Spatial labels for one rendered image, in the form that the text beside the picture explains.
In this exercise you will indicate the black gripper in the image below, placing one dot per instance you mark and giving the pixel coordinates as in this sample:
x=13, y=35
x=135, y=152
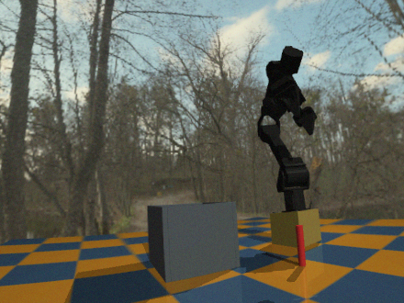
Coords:
x=286, y=91

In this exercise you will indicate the red peg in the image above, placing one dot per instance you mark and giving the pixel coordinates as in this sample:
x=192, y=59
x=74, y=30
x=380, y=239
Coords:
x=300, y=245

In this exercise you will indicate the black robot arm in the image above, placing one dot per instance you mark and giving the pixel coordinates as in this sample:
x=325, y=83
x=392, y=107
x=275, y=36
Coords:
x=292, y=171

